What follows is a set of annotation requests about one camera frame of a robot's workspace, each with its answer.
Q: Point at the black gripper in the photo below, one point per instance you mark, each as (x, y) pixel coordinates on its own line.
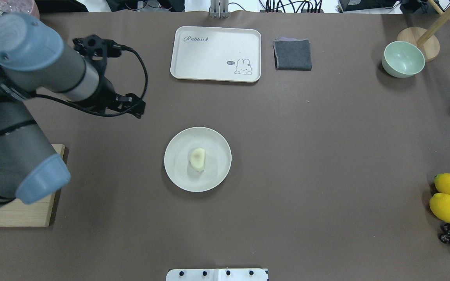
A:
(106, 93)

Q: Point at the white steamed bun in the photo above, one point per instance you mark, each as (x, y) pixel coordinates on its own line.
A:
(197, 159)

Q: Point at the cream round plate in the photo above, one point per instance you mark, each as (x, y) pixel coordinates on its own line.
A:
(218, 159)

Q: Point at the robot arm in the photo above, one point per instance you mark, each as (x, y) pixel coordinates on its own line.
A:
(35, 62)

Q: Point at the cream rabbit tray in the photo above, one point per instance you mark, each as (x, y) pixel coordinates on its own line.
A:
(216, 54)

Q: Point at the bamboo cutting board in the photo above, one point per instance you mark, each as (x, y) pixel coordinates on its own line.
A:
(33, 212)

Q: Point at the folded grey cloth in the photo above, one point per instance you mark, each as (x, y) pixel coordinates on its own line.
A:
(292, 54)

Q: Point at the pink bowl of ice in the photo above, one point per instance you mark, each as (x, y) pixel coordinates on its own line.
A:
(20, 6)

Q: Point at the mint green bowl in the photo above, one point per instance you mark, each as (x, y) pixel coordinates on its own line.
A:
(401, 59)

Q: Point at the wooden cup tree stand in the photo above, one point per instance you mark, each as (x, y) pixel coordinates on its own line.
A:
(425, 39)

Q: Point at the dark cherries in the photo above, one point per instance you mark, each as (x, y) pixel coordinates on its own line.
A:
(444, 237)

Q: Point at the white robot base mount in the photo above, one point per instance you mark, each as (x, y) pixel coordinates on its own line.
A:
(224, 274)

